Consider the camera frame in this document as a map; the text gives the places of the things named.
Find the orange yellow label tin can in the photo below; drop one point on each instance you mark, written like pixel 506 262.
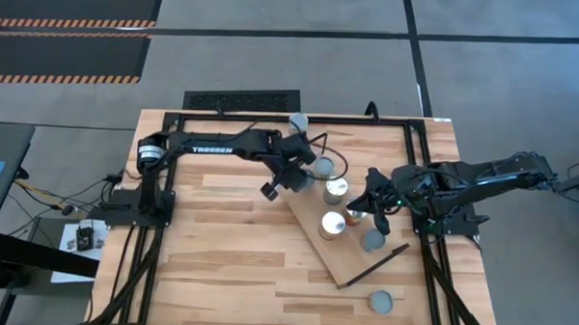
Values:
pixel 336 187

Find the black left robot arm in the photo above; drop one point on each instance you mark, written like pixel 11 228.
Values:
pixel 246 149

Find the small black device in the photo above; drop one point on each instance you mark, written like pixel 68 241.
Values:
pixel 85 238

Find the black desk leg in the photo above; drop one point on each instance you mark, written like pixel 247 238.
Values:
pixel 4 312

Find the grey desk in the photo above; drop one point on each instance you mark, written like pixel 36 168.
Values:
pixel 10 143

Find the black floor tape line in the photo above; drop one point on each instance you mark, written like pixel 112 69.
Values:
pixel 415 56
pixel 516 38

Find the wooden shelf with black frame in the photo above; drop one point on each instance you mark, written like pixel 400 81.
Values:
pixel 349 261

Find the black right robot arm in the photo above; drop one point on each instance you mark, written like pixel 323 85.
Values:
pixel 491 181

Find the white paper sheet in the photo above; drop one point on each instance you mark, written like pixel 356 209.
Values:
pixel 69 241

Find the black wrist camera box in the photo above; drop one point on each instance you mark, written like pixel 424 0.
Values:
pixel 420 184
pixel 269 192

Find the mandarin oranges label tin can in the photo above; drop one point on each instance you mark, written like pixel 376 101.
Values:
pixel 373 240

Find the black floor vent grille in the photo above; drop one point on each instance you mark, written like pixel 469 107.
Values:
pixel 241 100

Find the carrot label tin can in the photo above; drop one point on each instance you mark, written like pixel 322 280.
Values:
pixel 298 121

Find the corn label tin can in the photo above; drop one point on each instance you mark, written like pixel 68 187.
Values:
pixel 333 223

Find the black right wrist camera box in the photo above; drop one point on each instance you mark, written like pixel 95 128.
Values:
pixel 420 184

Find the black hazard striped floor mat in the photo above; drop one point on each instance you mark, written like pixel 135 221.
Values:
pixel 73 3
pixel 61 55

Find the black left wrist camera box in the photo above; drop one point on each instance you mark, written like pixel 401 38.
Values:
pixel 269 192

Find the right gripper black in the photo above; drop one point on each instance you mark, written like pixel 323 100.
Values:
pixel 400 185

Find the black desk clamp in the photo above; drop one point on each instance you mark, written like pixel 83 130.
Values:
pixel 22 173

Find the peaches label tin can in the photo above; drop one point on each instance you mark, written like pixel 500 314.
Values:
pixel 324 167

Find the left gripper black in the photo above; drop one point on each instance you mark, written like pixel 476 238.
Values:
pixel 296 179

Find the black desk crossbar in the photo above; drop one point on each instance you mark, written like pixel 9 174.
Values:
pixel 35 255

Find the black aluminium table frame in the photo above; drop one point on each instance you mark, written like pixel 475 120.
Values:
pixel 368 122

